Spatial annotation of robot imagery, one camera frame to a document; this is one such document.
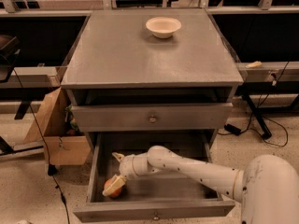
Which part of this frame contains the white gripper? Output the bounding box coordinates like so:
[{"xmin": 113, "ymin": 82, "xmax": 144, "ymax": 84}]
[{"xmin": 102, "ymin": 152, "xmax": 156, "ymax": 197}]

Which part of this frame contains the orange fruit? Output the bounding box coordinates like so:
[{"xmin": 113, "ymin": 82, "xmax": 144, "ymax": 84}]
[{"xmin": 104, "ymin": 179, "xmax": 122, "ymax": 198}]

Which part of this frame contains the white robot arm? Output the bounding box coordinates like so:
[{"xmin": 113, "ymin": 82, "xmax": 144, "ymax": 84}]
[{"xmin": 102, "ymin": 146, "xmax": 299, "ymax": 224}]

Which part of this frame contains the open grey middle drawer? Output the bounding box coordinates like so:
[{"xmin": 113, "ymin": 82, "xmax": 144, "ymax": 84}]
[{"xmin": 74, "ymin": 131, "xmax": 235, "ymax": 223}]

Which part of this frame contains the grey wooden drawer cabinet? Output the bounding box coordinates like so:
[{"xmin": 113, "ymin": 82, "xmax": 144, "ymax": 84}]
[{"xmin": 62, "ymin": 9, "xmax": 243, "ymax": 147}]

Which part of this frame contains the closed grey top drawer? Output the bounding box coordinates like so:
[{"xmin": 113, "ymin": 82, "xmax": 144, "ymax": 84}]
[{"xmin": 72, "ymin": 103, "xmax": 233, "ymax": 132}]

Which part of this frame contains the brown cardboard box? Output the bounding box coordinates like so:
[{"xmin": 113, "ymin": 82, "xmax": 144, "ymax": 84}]
[{"xmin": 23, "ymin": 88, "xmax": 91, "ymax": 165}]

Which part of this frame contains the round metal top knob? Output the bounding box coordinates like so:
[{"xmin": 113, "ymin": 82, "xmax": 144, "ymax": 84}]
[{"xmin": 149, "ymin": 115, "xmax": 157, "ymax": 123}]

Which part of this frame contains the round metal knob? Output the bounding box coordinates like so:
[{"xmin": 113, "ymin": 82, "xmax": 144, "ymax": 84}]
[
  {"xmin": 149, "ymin": 115, "xmax": 157, "ymax": 123},
  {"xmin": 153, "ymin": 212, "xmax": 160, "ymax": 221}
]

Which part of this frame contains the round metal middle knob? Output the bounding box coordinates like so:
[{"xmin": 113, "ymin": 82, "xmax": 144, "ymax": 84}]
[{"xmin": 153, "ymin": 212, "xmax": 160, "ymax": 221}]

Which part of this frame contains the white paper bowl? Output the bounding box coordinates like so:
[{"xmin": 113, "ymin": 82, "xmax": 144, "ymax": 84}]
[{"xmin": 146, "ymin": 17, "xmax": 181, "ymax": 39}]

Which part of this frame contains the black office chair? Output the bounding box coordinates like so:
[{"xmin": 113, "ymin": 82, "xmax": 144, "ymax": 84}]
[{"xmin": 0, "ymin": 35, "xmax": 21, "ymax": 83}]

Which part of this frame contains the small yellow foam piece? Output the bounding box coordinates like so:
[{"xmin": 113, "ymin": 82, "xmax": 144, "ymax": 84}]
[{"xmin": 246, "ymin": 61, "xmax": 262, "ymax": 68}]

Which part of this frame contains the black floor cable left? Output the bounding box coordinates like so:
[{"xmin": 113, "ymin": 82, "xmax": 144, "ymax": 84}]
[{"xmin": 12, "ymin": 68, "xmax": 71, "ymax": 224}]

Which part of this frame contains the black power adapter with cable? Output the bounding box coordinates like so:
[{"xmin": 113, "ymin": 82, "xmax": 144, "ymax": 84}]
[{"xmin": 217, "ymin": 109, "xmax": 289, "ymax": 148}]

